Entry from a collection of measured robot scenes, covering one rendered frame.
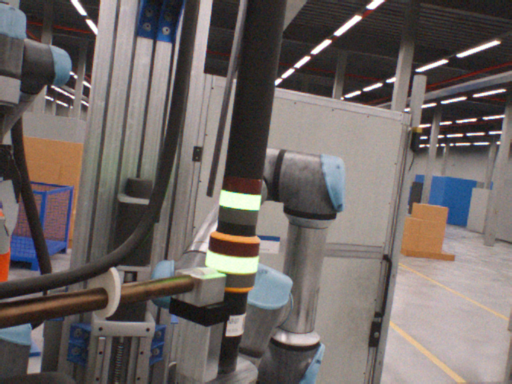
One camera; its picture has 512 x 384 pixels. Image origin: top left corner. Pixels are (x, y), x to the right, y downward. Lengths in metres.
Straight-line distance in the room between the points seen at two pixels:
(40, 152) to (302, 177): 7.57
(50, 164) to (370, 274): 6.42
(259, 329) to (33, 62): 0.64
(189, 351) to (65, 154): 7.99
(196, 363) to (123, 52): 0.94
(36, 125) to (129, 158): 9.88
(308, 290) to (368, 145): 1.57
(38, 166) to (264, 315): 7.89
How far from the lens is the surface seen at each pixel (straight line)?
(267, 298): 0.68
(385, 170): 2.69
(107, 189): 1.26
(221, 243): 0.42
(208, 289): 0.40
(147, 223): 0.36
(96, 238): 1.27
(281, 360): 1.19
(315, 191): 1.07
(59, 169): 8.41
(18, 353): 1.16
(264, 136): 0.43
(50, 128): 11.05
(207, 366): 0.43
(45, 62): 1.07
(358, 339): 2.80
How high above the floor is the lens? 1.64
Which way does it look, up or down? 3 degrees down
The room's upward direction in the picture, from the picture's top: 8 degrees clockwise
